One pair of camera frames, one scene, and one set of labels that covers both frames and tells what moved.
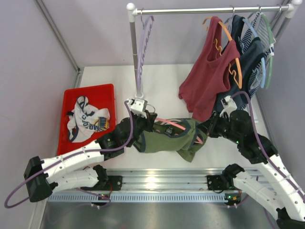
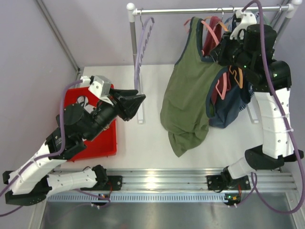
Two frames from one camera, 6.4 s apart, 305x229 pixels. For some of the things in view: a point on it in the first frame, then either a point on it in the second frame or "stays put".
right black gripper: x=209 y=126 to x=218 y=54
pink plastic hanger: x=200 y=141 to x=224 y=77
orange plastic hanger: x=205 y=27 stays put
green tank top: x=182 y=135 to x=183 y=112
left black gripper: x=149 y=119 to x=119 y=105
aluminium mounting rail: x=167 y=180 stays put
